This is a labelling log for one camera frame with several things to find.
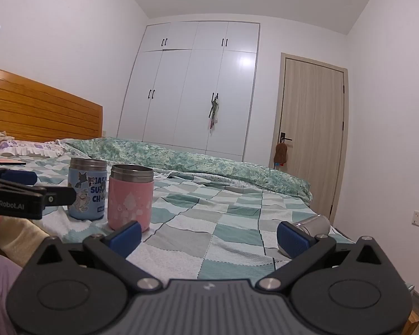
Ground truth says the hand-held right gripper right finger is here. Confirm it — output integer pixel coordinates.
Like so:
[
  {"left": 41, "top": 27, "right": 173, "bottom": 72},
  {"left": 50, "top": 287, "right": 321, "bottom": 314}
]
[{"left": 258, "top": 221, "right": 393, "bottom": 292}]

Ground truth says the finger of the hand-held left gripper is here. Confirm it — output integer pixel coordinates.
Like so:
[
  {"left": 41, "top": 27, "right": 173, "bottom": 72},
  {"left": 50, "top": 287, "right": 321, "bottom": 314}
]
[
  {"left": 0, "top": 167, "right": 38, "bottom": 187},
  {"left": 44, "top": 186, "right": 78, "bottom": 207}
]

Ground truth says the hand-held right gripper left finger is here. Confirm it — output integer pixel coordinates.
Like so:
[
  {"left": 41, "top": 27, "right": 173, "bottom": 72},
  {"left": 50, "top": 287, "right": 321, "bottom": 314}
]
[{"left": 28, "top": 221, "right": 163, "bottom": 292}]

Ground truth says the silver steel cup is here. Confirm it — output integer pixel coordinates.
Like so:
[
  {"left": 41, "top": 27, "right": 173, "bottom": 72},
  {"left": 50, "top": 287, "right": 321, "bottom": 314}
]
[{"left": 278, "top": 214, "right": 332, "bottom": 260}]

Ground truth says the person's left forearm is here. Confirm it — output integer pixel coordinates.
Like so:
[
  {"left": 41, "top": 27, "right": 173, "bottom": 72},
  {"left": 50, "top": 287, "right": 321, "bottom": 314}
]
[{"left": 0, "top": 214, "right": 51, "bottom": 268}]

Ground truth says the blue cartoon print cup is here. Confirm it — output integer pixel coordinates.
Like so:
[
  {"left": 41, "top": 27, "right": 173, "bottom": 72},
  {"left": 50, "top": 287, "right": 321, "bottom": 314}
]
[{"left": 67, "top": 157, "right": 108, "bottom": 221}]

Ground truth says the pink steel cup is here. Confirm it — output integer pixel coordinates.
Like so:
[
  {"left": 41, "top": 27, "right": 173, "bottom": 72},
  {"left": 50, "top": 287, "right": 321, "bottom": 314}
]
[{"left": 107, "top": 164, "right": 155, "bottom": 234}]

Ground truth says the purple floral pillow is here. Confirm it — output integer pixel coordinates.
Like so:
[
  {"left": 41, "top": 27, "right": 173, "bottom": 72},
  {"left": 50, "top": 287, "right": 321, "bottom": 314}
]
[{"left": 0, "top": 140, "right": 89, "bottom": 163}]

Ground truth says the wooden headboard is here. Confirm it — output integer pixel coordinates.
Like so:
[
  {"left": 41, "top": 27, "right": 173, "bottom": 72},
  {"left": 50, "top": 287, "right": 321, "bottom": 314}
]
[{"left": 0, "top": 68, "right": 103, "bottom": 147}]

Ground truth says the checked green bedsheet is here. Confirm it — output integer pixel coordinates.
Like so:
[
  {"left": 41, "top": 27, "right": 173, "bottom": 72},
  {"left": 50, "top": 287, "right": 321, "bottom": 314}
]
[{"left": 0, "top": 154, "right": 357, "bottom": 282}]

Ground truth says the person's purple clothing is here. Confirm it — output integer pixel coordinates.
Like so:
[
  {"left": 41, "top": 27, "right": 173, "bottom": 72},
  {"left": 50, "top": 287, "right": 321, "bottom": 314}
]
[{"left": 0, "top": 250, "right": 23, "bottom": 335}]

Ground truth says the green floral duvet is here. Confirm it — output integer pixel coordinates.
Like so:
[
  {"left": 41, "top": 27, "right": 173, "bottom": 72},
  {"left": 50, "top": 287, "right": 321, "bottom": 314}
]
[{"left": 58, "top": 137, "right": 313, "bottom": 204}]

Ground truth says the light wooden door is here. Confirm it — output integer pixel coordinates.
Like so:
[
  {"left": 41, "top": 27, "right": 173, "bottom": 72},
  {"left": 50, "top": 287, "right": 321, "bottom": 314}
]
[{"left": 269, "top": 52, "right": 349, "bottom": 224}]

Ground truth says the hanging tassel ornament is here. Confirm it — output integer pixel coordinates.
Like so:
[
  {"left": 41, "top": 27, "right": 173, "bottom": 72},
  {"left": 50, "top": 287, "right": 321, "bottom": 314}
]
[{"left": 207, "top": 92, "right": 221, "bottom": 132}]

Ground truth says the white wardrobe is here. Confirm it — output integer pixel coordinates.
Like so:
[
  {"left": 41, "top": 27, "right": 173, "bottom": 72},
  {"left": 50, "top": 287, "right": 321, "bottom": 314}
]
[{"left": 117, "top": 21, "right": 261, "bottom": 158}]

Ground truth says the wooden bed frame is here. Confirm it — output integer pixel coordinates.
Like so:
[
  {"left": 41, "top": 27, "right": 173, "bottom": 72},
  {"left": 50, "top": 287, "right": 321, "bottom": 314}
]
[{"left": 403, "top": 307, "right": 419, "bottom": 335}]

